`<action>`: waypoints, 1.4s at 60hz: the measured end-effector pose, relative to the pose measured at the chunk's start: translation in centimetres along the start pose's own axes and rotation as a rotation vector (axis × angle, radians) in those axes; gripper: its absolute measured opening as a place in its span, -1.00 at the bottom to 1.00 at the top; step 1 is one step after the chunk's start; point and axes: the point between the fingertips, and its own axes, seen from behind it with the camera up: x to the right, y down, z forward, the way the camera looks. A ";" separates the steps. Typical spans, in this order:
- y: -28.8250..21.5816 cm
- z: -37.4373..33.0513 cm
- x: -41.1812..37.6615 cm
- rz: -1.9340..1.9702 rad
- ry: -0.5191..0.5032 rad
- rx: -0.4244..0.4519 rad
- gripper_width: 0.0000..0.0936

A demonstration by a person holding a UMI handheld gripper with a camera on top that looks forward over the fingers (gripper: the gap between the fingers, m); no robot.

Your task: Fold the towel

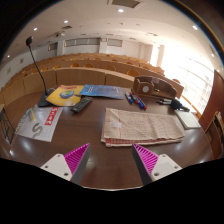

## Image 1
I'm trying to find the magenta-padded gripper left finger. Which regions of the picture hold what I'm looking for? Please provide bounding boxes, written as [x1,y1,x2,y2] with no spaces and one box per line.
[40,142,92,186]

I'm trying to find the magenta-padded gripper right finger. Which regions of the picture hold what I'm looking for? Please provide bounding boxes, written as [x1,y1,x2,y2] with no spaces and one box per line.
[131,143,183,186]

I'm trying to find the beige towel with red stripes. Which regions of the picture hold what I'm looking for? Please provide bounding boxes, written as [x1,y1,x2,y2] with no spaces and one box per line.
[100,107,186,148]

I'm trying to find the white magazine with red print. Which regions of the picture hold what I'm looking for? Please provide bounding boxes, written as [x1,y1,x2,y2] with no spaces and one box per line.
[14,106,64,143]

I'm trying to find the black remote control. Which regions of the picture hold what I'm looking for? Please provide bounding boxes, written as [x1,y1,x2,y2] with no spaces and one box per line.
[70,96,93,114]

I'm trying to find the blue marker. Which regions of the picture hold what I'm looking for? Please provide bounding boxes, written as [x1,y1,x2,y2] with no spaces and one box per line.
[132,95,145,110]
[125,92,134,105]

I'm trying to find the white notepad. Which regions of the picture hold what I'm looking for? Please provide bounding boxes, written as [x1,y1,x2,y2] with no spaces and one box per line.
[174,109,202,130]

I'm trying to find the black handheld microphone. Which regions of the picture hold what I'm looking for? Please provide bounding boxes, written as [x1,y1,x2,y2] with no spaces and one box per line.
[169,98,191,113]

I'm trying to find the yellow book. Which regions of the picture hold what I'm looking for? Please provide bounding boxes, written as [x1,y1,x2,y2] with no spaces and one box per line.
[45,84,85,107]

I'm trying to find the black gooseneck desk microphone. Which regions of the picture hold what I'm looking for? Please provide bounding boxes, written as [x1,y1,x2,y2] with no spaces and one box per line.
[25,35,56,108]

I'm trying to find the wooden desk organizer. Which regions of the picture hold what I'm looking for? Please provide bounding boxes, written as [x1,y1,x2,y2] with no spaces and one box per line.
[130,75,185,100]

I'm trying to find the blue booklet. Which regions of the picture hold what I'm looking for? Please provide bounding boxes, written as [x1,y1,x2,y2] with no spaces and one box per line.
[79,84,125,100]

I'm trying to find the wooden shelf unit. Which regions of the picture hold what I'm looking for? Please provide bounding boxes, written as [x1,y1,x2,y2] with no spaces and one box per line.
[204,110,224,160]

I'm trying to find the black metal rack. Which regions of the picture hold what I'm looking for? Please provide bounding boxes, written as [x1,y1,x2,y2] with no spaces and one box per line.
[0,103,16,145]

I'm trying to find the wooden lecture hall seat rows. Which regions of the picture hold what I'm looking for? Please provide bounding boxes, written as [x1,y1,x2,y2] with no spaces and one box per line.
[0,52,167,106]

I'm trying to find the round ceiling lights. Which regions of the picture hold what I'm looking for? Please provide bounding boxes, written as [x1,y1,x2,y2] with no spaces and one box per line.
[5,7,216,60]

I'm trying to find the ceiling air vent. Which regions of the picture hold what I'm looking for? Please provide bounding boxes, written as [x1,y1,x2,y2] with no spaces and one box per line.
[106,0,145,10]

